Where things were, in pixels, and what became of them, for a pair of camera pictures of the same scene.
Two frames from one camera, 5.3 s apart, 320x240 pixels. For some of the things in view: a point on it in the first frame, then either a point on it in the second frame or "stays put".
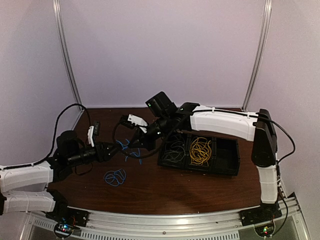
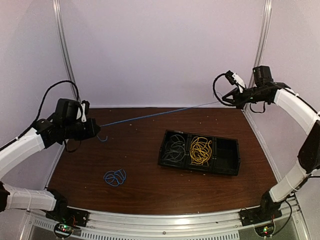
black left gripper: [102, 153] to [90, 132]
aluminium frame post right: [267, 20] stays put
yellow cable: [200, 151] stays put
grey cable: [175, 149] stays put
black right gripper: [145, 142] to [237, 100]
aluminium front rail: [228, 225] stays put
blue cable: [115, 178] stays put
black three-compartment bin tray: [220, 155] stays put
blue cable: [138, 155] to [100, 140]
